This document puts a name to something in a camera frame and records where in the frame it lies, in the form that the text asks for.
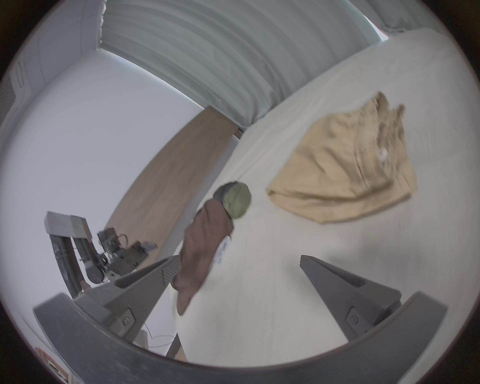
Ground window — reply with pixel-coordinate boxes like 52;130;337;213
363;13;390;43

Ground wide pale green curtain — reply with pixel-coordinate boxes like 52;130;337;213
100;0;376;124

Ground brown garment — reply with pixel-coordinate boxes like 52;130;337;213
175;199;235;316

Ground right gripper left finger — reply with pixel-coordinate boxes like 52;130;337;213
77;255;182;343

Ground beige shorts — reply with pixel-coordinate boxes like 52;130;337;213
266;92;418;224

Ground bed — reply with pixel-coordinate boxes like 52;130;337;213
105;28;480;366

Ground dark grey garment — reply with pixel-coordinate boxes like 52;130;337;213
213;182;239;205

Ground green garment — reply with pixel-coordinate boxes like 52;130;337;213
222;182;251;220

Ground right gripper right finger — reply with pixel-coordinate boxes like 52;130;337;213
300;255;403;343

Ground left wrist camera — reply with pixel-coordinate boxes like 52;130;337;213
97;227;130;250

